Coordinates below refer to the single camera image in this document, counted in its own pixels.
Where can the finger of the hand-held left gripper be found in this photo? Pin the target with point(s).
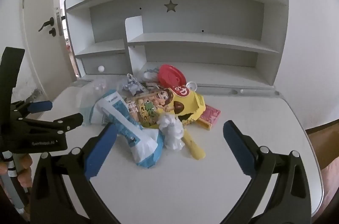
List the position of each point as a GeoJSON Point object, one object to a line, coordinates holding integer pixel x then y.
{"type": "Point", "coordinates": [39, 106]}
{"type": "Point", "coordinates": [67, 121]}

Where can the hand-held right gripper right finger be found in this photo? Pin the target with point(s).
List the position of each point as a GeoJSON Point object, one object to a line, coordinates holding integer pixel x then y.
{"type": "Point", "coordinates": [238, 149]}

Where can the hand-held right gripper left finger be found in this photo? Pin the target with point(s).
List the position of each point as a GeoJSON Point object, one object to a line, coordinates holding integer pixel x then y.
{"type": "Point", "coordinates": [100, 152]}

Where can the clear plastic bag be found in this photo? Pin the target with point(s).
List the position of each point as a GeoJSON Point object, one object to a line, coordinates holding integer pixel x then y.
{"type": "Point", "coordinates": [91, 91]}

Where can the blue white packaging bag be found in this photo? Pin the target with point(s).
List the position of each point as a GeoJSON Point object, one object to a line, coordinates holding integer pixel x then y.
{"type": "Point", "coordinates": [137, 141]}

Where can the yellow plastic stick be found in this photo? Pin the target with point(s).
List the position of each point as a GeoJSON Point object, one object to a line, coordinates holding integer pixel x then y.
{"type": "Point", "coordinates": [195, 148]}

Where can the pink box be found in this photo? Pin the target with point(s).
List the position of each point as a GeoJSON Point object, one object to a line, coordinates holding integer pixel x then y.
{"type": "Point", "coordinates": [210, 115]}

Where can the yellow snack bag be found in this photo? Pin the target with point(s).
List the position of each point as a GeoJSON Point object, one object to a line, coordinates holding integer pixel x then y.
{"type": "Point", "coordinates": [190, 104]}

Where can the cartoon printed snack packet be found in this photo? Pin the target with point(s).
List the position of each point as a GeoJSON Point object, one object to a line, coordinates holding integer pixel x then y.
{"type": "Point", "coordinates": [148, 107]}

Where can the white tissue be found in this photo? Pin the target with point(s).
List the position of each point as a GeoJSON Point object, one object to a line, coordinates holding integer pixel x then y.
{"type": "Point", "coordinates": [172, 131]}

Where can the printed paper ball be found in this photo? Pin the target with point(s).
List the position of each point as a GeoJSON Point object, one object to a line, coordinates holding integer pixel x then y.
{"type": "Point", "coordinates": [133, 86]}

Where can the white bottle cap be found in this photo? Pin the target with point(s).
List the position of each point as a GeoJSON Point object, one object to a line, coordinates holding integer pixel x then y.
{"type": "Point", "coordinates": [191, 85]}

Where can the white wrapper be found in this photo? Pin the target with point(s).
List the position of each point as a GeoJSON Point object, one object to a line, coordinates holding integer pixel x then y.
{"type": "Point", "coordinates": [148, 75]}

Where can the red plastic lid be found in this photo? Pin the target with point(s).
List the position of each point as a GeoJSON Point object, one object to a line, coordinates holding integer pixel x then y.
{"type": "Point", "coordinates": [170, 75]}

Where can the person's left hand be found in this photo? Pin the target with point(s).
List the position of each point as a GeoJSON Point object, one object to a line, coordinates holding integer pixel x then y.
{"type": "Point", "coordinates": [24, 173]}

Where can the grey desk pen tray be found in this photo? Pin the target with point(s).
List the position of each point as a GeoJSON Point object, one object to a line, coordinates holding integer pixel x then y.
{"type": "Point", "coordinates": [238, 91]}

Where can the white drawer knob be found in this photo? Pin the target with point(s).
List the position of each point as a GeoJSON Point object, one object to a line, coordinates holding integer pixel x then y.
{"type": "Point", "coordinates": [101, 69]}

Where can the grey drawer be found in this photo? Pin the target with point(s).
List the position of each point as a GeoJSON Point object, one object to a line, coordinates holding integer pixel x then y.
{"type": "Point", "coordinates": [114, 65]}

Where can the black door lock knob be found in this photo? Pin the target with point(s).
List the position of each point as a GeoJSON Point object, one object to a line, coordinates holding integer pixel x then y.
{"type": "Point", "coordinates": [52, 31]}

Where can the person's leg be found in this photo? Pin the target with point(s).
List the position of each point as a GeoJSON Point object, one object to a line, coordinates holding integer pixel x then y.
{"type": "Point", "coordinates": [329, 184]}

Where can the white grey desk hutch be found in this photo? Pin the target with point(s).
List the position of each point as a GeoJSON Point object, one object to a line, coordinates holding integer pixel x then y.
{"type": "Point", "coordinates": [185, 19]}

